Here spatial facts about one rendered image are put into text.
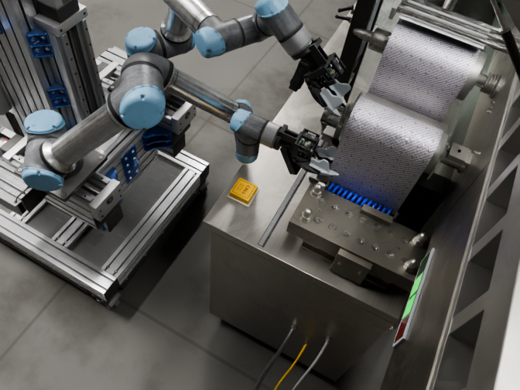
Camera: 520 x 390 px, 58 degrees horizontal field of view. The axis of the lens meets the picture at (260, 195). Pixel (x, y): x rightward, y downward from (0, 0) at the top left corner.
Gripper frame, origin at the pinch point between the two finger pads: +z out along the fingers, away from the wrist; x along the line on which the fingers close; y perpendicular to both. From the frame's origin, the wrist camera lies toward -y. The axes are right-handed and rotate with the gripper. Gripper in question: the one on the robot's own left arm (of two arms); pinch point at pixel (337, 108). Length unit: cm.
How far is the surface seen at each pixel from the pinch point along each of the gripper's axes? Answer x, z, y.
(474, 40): 24.5, 7.7, 29.7
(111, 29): 117, -64, -220
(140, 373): -66, 54, -120
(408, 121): 1.3, 11.3, 15.3
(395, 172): -5.5, 21.7, 7.6
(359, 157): -5.5, 13.9, 0.5
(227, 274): -31, 31, -60
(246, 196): -17.6, 9.3, -37.1
